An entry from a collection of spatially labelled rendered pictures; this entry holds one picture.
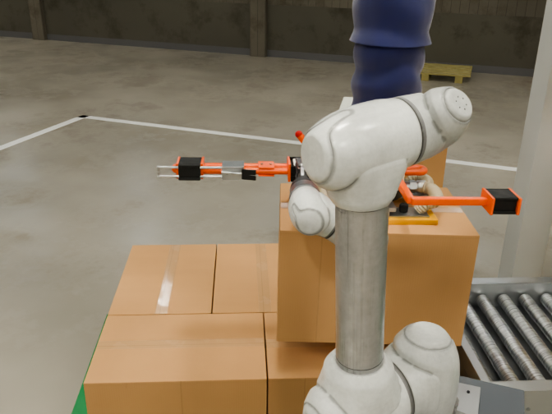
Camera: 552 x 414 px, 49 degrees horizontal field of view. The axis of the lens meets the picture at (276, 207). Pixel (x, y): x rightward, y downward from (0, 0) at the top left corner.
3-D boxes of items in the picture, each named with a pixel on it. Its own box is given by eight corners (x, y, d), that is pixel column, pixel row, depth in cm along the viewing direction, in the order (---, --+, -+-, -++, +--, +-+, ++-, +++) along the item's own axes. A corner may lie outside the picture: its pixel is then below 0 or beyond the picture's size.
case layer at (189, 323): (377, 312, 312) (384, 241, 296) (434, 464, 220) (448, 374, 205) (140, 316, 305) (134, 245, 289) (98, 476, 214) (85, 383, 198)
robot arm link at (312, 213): (279, 208, 172) (319, 227, 175) (282, 232, 157) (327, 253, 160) (298, 176, 168) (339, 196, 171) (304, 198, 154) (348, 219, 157)
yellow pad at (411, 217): (429, 212, 198) (431, 198, 196) (438, 225, 189) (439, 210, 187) (324, 212, 197) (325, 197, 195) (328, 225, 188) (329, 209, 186)
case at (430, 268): (433, 283, 235) (447, 186, 220) (461, 347, 199) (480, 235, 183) (277, 279, 235) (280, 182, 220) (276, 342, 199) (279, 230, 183)
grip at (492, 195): (507, 203, 179) (510, 187, 177) (519, 215, 171) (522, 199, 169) (479, 203, 179) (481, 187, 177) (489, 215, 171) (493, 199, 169)
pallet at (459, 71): (473, 73, 986) (475, 66, 981) (469, 85, 904) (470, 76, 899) (390, 66, 1028) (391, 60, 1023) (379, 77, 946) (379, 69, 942)
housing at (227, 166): (244, 173, 199) (244, 160, 197) (244, 181, 193) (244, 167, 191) (223, 172, 199) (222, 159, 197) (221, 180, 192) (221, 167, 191)
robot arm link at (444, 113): (413, 107, 127) (361, 120, 121) (470, 63, 111) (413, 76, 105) (439, 164, 125) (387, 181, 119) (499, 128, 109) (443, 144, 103)
